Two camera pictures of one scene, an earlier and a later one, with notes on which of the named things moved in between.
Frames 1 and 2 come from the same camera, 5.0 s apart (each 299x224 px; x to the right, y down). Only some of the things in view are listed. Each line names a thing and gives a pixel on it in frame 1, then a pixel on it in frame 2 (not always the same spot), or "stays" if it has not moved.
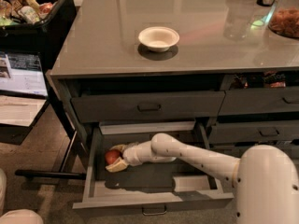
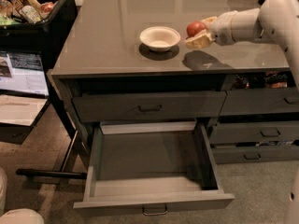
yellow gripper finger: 119,165 -> 200,41
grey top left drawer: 147,106 stays
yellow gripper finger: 120,147 -> 208,20
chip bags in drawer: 269,78 stays
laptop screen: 22,72 stays
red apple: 112,156 -> 193,28
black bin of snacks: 35,19 stays
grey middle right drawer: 253,131 stays
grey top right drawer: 254,101 stays
